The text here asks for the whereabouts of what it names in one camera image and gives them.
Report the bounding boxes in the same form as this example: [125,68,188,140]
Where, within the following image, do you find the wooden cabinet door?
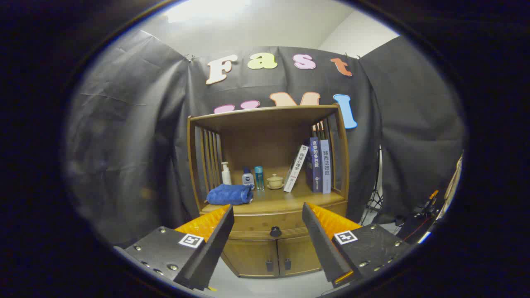
[222,239,279,277]
[277,236,323,276]

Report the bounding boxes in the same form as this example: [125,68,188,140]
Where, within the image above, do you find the white book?
[283,144,309,193]

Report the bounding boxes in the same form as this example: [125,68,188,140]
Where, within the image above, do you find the black equipment with orange part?
[395,190,440,245]

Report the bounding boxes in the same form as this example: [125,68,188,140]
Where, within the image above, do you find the light purple book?
[320,139,332,194]

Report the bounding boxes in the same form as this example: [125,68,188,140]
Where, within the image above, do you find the dark blue book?
[306,137,323,193]

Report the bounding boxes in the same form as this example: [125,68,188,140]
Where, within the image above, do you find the wooden cabinet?
[187,103,350,278]

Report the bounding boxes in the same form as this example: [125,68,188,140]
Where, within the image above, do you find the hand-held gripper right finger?
[302,202,411,288]

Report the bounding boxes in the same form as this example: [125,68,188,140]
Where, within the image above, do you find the blue rolled towel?
[206,184,254,206]

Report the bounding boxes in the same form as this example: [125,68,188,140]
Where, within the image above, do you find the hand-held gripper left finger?
[114,204,235,291]

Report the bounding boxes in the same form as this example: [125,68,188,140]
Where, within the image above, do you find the wooden countertop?
[202,168,346,214]

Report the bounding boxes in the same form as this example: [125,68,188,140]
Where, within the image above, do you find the wooden drawer with black knob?
[202,202,348,241]

